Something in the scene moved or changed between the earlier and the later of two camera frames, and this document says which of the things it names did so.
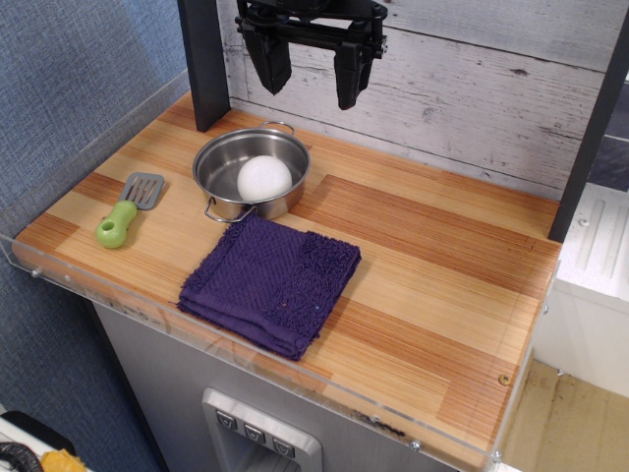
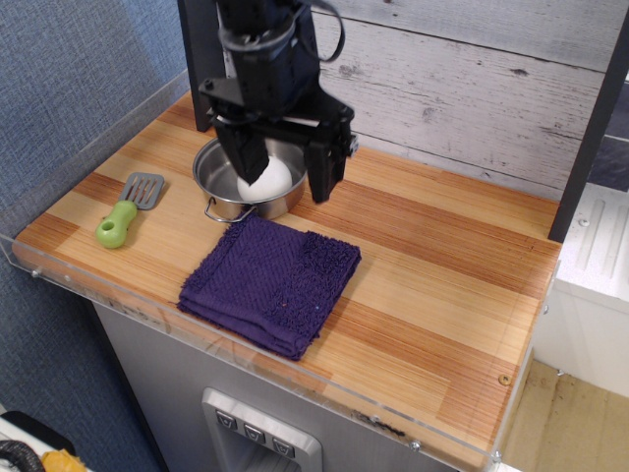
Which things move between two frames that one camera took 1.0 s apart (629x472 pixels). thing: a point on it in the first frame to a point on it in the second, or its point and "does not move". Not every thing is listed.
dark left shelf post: [203, 45] does not move
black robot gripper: [354, 27] to [273, 82]
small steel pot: [217, 163] does not move
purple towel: [274, 285] does not move
